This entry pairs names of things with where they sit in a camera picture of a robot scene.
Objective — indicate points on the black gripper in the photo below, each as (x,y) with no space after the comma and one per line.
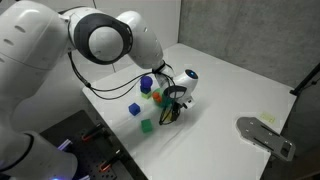
(173,111)

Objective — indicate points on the yellow toy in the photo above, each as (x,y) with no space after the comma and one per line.
(168,115)

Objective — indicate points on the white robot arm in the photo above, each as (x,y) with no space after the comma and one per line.
(33,37)

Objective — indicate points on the orange toy in bowl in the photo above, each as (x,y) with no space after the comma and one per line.
(157,97)

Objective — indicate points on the light green stacked cube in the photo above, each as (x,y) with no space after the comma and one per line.
(146,96)

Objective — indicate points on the dark blue stacked cube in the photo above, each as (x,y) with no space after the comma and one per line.
(145,90)

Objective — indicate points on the purple ball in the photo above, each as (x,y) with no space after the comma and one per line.
(146,81)

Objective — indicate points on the grey metal mounting plate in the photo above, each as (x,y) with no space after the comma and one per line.
(258,133)

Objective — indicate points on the red black clamp lower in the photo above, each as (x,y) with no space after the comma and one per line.
(105,165)

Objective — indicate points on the red black clamp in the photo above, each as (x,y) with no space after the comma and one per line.
(93,132)
(105,165)

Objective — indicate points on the yellow sticky note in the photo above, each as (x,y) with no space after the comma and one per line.
(268,117)

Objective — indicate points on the black tripod leg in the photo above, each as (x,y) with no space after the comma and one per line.
(307,82)

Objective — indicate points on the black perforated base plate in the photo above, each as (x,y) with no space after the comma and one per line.
(92,153)

